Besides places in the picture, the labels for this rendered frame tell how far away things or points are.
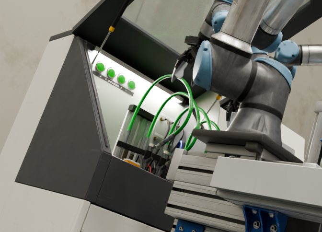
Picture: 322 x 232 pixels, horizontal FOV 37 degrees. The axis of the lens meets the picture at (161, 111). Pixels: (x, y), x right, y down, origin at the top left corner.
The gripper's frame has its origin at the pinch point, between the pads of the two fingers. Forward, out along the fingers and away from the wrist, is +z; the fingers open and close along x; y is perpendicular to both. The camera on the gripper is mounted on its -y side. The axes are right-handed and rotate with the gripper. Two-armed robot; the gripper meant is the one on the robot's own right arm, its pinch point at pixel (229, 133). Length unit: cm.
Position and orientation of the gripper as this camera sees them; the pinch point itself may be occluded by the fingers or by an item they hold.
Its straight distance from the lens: 183.9
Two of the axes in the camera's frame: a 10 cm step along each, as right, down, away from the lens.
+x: 7.3, 4.1, 5.5
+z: -3.2, 9.1, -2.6
